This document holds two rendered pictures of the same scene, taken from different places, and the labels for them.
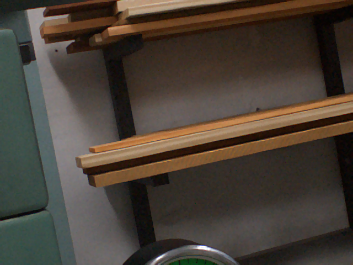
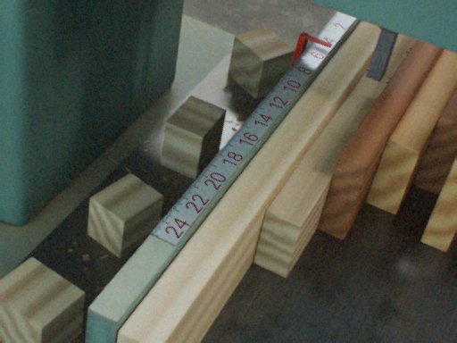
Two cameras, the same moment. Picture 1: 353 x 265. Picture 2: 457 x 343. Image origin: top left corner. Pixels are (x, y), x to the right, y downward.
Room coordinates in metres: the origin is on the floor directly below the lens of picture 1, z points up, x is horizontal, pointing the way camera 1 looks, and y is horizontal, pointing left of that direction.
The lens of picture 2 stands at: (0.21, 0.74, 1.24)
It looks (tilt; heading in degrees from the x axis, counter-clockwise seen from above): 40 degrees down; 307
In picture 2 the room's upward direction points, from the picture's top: 11 degrees clockwise
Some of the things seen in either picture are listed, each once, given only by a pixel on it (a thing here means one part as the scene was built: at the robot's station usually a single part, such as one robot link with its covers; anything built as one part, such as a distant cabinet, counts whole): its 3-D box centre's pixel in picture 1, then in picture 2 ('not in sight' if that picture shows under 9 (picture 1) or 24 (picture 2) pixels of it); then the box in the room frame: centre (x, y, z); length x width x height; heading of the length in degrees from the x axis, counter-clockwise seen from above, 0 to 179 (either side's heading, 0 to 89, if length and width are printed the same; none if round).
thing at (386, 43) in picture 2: not in sight; (386, 40); (0.42, 0.32, 0.97); 0.01 x 0.01 x 0.05; 17
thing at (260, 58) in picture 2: not in sight; (261, 62); (0.59, 0.21, 0.82); 0.04 x 0.04 x 0.04; 81
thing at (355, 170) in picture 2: not in sight; (406, 94); (0.41, 0.29, 0.93); 0.24 x 0.02 x 0.06; 107
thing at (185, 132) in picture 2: not in sight; (193, 137); (0.55, 0.33, 0.82); 0.04 x 0.03 x 0.04; 108
